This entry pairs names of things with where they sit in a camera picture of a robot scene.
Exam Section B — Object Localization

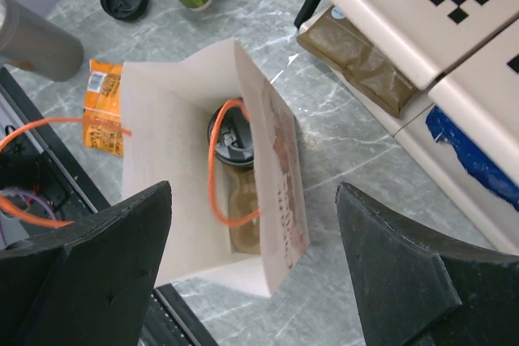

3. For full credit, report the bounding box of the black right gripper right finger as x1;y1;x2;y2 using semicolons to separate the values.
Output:
335;182;518;345

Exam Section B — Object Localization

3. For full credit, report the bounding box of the white Cream Bear paper bag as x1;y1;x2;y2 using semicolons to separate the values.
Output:
120;39;309;297

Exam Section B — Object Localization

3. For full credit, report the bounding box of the brown cardboard cup carrier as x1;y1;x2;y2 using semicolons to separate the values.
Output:
226;166;260;255

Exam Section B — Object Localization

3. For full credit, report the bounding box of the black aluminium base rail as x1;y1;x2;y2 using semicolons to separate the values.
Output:
1;67;216;345

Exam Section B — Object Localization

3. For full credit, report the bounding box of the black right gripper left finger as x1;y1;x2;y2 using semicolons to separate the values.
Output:
1;181;172;345

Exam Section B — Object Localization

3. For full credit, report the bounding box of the blue chips bag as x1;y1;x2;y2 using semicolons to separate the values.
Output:
425;105;518;211

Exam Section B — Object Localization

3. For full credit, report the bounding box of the brown chips bag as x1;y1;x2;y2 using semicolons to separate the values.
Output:
297;6;418;117

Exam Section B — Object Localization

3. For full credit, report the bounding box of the cream black three-tier shelf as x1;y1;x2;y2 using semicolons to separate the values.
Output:
290;0;519;258

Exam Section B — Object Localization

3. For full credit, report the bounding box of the orange chips bag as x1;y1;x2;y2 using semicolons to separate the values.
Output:
83;59;123;156

